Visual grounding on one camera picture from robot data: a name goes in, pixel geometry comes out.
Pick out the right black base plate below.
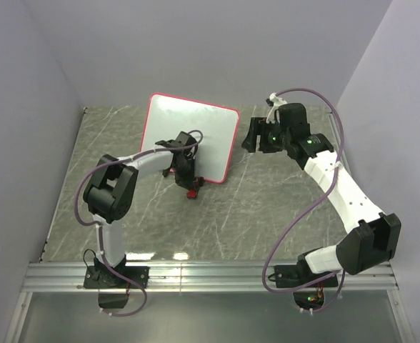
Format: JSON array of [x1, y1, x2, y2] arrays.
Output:
[[268, 264, 339, 289]]

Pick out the red whiteboard eraser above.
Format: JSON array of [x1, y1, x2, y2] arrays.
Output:
[[186, 189, 198, 199]]

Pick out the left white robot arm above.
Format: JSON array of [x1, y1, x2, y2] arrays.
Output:
[[74, 129, 204, 287]]

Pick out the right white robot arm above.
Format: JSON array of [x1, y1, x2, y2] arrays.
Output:
[[241, 103, 401, 288]]

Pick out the aluminium mounting rail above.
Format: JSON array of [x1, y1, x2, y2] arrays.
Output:
[[21, 260, 399, 292]]

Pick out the pink framed whiteboard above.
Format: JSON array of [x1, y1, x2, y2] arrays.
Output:
[[140, 93, 240, 184]]

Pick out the right side aluminium rail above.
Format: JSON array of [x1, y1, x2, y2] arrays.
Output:
[[324, 106, 379, 251]]

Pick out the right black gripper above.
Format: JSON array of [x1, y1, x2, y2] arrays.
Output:
[[241, 117, 291, 153]]

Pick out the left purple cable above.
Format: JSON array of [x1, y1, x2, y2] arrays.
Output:
[[74, 129, 204, 317]]

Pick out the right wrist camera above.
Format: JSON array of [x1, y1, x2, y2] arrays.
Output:
[[266, 93, 287, 124]]

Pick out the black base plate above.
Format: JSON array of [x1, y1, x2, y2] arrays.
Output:
[[268, 264, 339, 289], [83, 265, 149, 289]]

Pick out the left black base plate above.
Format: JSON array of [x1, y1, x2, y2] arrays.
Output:
[[83, 265, 149, 289]]

